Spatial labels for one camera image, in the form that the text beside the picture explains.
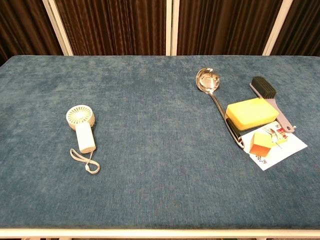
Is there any white handheld fan with lanyard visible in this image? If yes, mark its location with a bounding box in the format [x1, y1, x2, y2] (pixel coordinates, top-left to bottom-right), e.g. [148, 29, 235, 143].
[65, 105, 101, 175]

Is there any blue fabric table cover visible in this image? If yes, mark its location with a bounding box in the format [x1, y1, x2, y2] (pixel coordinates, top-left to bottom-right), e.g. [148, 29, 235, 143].
[0, 54, 320, 230]

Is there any stainless steel ladle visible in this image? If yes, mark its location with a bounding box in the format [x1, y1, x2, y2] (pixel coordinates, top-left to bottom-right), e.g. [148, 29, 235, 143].
[195, 67, 245, 150]

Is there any yellow sponge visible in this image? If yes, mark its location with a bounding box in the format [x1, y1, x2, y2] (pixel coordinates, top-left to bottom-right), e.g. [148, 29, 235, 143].
[225, 97, 280, 132]

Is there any yellow and orange block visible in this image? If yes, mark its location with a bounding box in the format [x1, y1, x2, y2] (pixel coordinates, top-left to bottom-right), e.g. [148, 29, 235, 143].
[250, 131, 273, 158]

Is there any dark brown pleated curtain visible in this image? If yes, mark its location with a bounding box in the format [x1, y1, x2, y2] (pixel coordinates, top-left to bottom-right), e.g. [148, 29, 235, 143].
[271, 0, 320, 57]
[0, 0, 63, 66]
[54, 0, 168, 56]
[176, 0, 284, 56]

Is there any grey brush with black bristles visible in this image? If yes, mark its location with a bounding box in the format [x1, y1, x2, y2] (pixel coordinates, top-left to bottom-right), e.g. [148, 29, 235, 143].
[249, 76, 298, 134]

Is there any white printed paper card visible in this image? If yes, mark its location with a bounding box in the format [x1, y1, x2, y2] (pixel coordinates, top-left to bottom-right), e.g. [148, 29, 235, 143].
[241, 121, 308, 172]

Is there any white partition frame post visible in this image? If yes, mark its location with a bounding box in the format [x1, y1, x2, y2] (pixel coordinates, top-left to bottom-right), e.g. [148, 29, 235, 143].
[165, 0, 180, 56]
[41, 0, 74, 56]
[261, 0, 294, 56]

